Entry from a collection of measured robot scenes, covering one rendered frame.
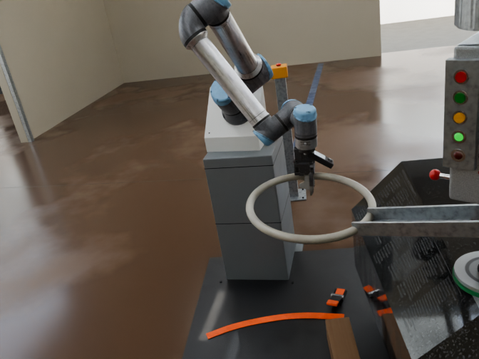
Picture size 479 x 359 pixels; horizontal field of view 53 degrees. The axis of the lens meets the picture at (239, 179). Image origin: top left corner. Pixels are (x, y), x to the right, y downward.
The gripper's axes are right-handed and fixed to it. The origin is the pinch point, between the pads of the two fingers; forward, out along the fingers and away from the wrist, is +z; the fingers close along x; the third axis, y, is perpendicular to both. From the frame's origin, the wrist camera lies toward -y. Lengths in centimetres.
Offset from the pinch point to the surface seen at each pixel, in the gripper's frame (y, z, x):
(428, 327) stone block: -39, 12, 64
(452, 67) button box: -39, -67, 60
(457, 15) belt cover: -40, -78, 54
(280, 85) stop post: 35, 1, -162
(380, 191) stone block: -29.5, 14.9, -25.2
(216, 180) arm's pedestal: 59, 23, -52
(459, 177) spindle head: -44, -37, 60
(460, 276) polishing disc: -48, -3, 58
